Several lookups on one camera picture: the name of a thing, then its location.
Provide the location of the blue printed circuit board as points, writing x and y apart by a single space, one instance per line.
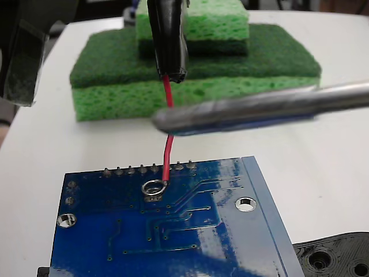
173 245

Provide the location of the small green scrub sponge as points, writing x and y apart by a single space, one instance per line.
219 26

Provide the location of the large green scrub sponge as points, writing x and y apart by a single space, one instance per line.
115 57

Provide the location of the metal soldering iron tip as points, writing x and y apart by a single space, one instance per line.
259 106

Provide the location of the black 3D-printed board bracket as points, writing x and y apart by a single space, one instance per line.
331 254

